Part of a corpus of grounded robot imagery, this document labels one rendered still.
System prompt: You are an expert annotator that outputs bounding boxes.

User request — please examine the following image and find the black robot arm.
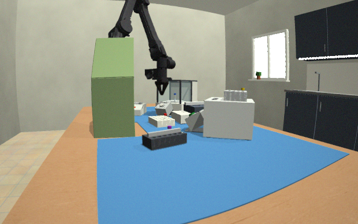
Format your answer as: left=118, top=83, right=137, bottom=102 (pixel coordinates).
left=108, top=0, right=176, bottom=80

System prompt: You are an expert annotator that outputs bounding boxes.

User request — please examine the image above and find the blue bench mat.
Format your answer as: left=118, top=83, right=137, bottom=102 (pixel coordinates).
left=97, top=126, right=349, bottom=224

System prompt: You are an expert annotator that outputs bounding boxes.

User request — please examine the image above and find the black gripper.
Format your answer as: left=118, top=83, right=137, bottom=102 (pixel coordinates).
left=152, top=68, right=171, bottom=95

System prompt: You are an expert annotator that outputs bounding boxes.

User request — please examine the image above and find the white block with rows of round holes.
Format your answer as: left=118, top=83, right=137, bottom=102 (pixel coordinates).
left=135, top=102, right=147, bottom=116

